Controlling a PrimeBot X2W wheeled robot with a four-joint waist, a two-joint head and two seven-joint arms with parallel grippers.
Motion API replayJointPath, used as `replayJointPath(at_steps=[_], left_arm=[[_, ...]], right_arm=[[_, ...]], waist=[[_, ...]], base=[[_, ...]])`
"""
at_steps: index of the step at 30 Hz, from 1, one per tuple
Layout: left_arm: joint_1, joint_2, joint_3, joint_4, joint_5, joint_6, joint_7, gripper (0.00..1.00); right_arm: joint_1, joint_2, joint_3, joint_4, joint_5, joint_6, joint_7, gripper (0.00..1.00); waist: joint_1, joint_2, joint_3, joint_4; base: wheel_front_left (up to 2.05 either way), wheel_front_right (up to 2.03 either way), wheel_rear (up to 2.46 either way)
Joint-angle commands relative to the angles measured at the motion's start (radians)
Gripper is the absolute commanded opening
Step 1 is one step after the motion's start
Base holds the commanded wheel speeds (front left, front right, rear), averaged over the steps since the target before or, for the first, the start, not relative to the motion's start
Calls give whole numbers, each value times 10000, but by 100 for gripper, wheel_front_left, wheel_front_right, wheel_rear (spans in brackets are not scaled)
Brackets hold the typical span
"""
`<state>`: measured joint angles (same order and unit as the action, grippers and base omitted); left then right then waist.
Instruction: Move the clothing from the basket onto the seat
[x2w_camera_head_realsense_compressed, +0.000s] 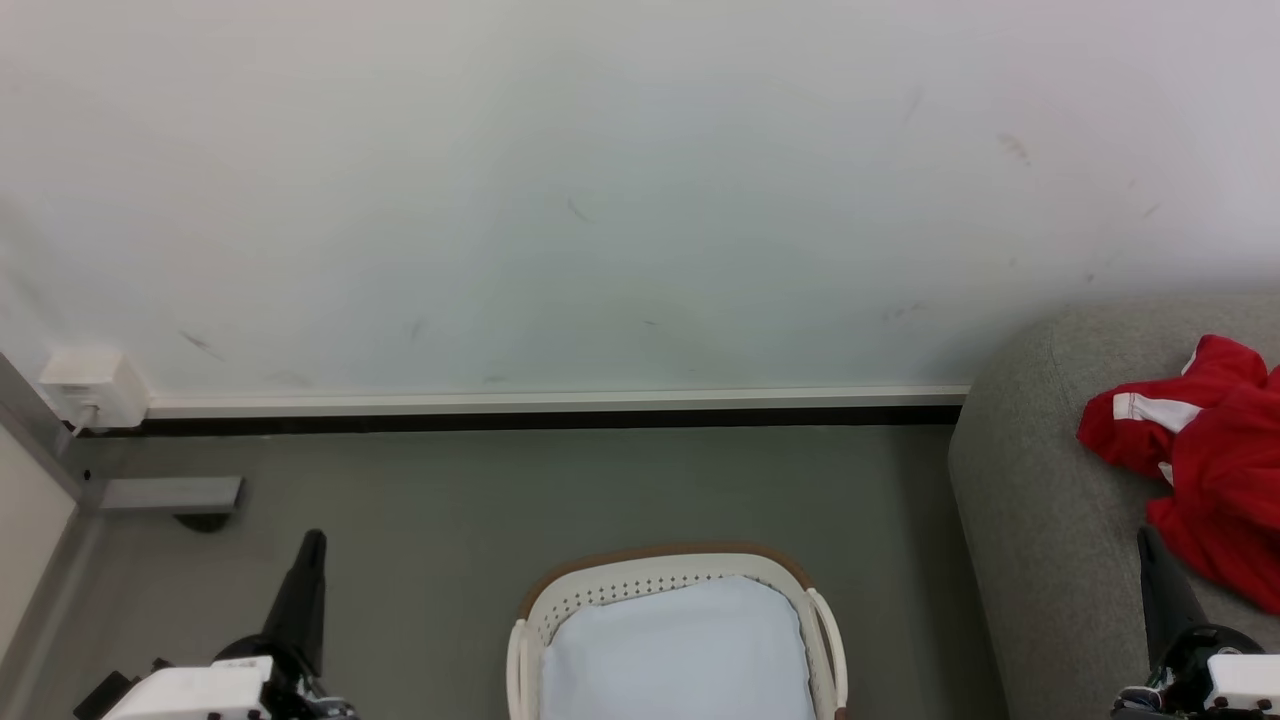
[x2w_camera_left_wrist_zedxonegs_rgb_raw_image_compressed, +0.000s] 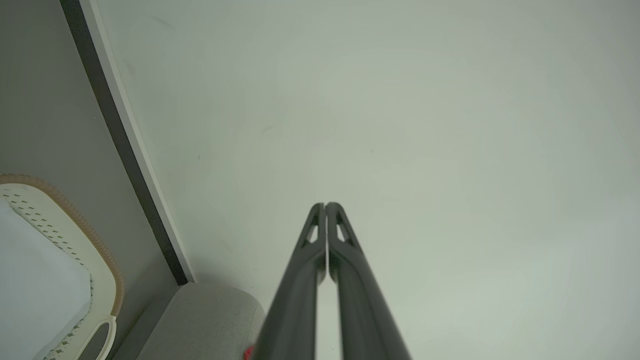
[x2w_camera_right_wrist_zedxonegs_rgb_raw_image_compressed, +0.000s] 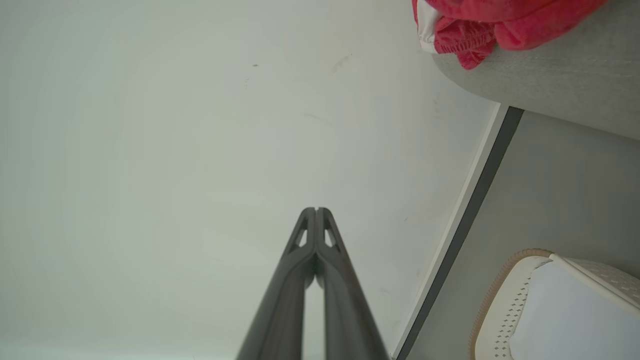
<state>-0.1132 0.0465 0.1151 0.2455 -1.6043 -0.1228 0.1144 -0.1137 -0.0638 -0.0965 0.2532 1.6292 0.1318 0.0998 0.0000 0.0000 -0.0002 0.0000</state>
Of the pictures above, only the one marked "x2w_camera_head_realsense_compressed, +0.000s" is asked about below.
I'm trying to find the red shorts with white stripe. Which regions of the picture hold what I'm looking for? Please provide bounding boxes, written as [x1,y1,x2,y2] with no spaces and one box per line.
[1077,335,1280,614]

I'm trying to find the white laundry basket brown rim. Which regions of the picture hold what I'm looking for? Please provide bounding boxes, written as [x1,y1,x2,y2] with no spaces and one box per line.
[506,543,851,720]

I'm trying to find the white baseboard strip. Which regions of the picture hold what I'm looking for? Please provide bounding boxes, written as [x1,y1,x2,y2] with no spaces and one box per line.
[145,385,971,419]

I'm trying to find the white wall outlet box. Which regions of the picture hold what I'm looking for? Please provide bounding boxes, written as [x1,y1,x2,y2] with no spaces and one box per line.
[38,347,151,433]

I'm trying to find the light blue cloth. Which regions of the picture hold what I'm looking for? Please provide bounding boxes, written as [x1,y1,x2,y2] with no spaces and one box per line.
[540,577,816,720]

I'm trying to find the grey metal frame post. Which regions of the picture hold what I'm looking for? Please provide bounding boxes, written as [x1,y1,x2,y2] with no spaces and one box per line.
[0,350,101,511]

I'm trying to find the grey metal foot bracket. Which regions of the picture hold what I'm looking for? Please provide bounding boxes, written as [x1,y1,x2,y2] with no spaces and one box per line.
[82,476,244,515]

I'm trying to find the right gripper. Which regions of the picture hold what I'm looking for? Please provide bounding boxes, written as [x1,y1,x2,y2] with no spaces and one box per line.
[1112,528,1280,720]

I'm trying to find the grey fabric sofa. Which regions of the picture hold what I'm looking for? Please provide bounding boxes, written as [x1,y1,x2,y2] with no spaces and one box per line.
[948,295,1280,720]

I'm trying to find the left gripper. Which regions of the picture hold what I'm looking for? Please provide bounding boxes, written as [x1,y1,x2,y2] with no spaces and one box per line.
[100,531,359,720]

